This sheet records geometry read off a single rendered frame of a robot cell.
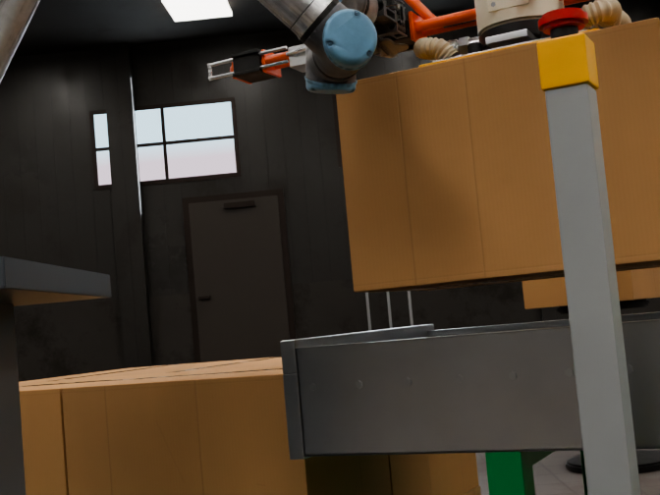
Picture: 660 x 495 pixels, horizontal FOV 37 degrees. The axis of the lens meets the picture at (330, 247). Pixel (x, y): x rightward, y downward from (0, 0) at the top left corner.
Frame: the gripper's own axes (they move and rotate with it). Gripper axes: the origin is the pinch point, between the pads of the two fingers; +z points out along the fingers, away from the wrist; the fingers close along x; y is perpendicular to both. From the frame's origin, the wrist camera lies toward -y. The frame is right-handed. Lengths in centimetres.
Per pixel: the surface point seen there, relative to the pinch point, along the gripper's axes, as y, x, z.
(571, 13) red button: 48, -18, -52
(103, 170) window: -638, 136, 695
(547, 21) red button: 45, -19, -52
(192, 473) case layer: -44, -86, -19
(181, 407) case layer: -46, -73, -19
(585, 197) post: 47, -44, -52
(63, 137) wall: -679, 177, 679
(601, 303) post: 48, -59, -52
